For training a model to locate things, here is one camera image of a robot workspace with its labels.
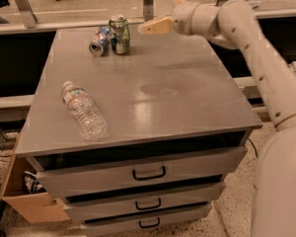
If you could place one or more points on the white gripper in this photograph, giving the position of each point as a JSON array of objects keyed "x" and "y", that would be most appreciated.
[{"x": 182, "y": 17}]

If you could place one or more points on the green soda can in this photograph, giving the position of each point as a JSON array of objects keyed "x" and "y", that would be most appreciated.
[{"x": 120, "y": 35}]

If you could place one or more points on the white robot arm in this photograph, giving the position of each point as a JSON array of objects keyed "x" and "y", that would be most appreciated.
[{"x": 234, "y": 25}]

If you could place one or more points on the blue silver redbull can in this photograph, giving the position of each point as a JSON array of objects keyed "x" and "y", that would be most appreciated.
[{"x": 99, "y": 45}]

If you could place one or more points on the grey drawer cabinet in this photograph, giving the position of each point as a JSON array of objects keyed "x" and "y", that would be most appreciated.
[{"x": 169, "y": 95}]

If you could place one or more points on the clear plastic water bottle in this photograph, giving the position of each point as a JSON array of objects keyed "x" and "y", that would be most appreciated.
[{"x": 89, "y": 120}]

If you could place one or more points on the top grey drawer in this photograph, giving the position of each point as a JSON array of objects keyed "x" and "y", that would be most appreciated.
[{"x": 94, "y": 179}]

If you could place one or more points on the grey drawer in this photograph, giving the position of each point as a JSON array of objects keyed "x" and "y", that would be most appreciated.
[
  {"x": 146, "y": 220},
  {"x": 129, "y": 202},
  {"x": 94, "y": 179}
]

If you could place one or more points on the middle grey drawer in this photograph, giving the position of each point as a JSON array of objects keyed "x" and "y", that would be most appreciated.
[{"x": 129, "y": 202}]

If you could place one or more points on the bottom grey drawer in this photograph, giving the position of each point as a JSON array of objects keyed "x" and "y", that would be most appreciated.
[{"x": 146, "y": 220}]

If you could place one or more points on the checkered cloth in box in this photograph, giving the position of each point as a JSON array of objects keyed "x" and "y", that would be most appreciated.
[{"x": 32, "y": 184}]

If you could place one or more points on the brown cardboard box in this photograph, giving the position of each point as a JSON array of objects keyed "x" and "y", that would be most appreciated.
[{"x": 35, "y": 208}]

